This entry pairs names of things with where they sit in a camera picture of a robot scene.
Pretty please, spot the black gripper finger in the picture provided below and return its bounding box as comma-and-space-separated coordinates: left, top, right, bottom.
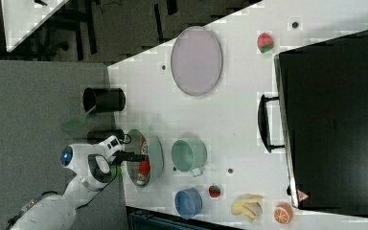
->
135, 154, 149, 162

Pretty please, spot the large black cup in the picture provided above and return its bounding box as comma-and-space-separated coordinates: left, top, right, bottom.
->
82, 88, 126, 113

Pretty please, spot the green toy pear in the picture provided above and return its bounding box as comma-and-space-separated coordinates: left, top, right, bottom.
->
111, 166, 122, 175

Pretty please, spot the orange slice toy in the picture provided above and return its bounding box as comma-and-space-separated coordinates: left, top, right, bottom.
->
274, 202, 293, 224

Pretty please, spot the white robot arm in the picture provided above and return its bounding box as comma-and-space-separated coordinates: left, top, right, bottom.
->
5, 135, 149, 230

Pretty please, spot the yellow toy banana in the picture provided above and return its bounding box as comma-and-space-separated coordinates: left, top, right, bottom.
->
231, 195, 264, 222

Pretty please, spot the black toaster oven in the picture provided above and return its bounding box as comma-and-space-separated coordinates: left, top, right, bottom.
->
273, 30, 368, 218

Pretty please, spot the white side table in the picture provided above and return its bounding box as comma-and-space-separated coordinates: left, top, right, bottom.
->
0, 0, 70, 52

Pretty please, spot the red ketchup bottle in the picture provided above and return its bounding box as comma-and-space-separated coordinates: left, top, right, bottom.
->
136, 139, 150, 186

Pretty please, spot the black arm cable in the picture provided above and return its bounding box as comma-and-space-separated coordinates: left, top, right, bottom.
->
7, 133, 132, 228

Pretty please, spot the green oval strainer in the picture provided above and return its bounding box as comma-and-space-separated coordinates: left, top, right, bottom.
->
126, 129, 164, 188

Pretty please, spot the blue cup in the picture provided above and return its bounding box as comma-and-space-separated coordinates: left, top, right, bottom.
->
174, 188, 202, 219

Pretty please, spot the small black cup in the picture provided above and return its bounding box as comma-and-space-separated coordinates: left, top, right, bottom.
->
86, 129, 125, 144

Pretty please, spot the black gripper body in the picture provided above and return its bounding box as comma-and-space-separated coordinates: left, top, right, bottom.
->
112, 151, 134, 165

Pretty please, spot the grey round plate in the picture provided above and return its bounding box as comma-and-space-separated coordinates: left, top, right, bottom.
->
171, 26, 223, 97

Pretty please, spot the green mug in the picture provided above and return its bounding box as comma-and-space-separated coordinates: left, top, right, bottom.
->
172, 138, 207, 177

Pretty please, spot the small red strawberry toy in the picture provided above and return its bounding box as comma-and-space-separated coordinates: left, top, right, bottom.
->
208, 185, 221, 198

